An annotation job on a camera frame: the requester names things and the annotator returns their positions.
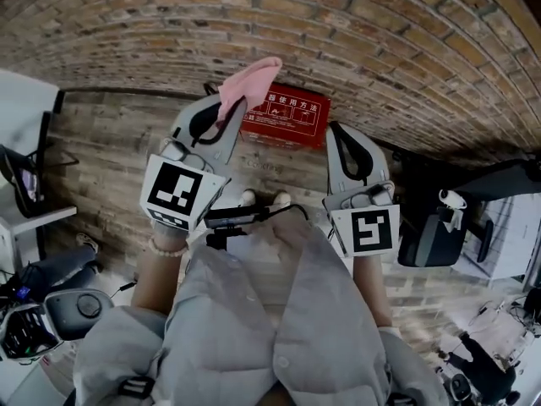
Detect white desk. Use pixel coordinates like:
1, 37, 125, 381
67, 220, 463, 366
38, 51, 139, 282
0, 205, 77, 270

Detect small white camera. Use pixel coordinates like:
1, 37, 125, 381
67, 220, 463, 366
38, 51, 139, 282
437, 188, 468, 210

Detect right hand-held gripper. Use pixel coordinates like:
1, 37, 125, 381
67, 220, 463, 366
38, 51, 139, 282
322, 121, 402, 259

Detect white and black robot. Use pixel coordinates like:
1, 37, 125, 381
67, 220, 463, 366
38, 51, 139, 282
0, 289, 114, 363

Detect person's left forearm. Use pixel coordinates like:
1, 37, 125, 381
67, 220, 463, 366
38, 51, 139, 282
131, 230, 191, 316

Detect pale bead bracelet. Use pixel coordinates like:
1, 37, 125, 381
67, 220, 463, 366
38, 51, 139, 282
147, 235, 190, 258

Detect grey shirt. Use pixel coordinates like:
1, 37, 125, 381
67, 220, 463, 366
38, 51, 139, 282
74, 222, 449, 406

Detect pink cloth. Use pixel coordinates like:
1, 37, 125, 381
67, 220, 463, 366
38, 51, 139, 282
214, 56, 283, 129

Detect black office chair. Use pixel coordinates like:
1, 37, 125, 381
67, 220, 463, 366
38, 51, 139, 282
392, 154, 541, 269

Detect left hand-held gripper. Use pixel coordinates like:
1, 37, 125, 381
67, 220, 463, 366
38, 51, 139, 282
139, 93, 250, 233

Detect red fire extinguisher box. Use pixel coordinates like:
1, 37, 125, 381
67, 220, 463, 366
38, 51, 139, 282
238, 81, 332, 150

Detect black mesh chair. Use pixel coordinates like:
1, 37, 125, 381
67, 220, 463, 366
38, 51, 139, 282
0, 144, 79, 219

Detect person's right forearm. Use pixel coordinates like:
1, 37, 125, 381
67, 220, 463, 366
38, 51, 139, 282
352, 254, 394, 329

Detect black strap buckle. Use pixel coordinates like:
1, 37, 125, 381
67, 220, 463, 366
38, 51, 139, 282
385, 391, 418, 406
117, 376, 156, 400

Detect grey and black robot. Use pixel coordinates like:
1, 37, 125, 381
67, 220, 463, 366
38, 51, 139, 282
447, 372, 474, 405

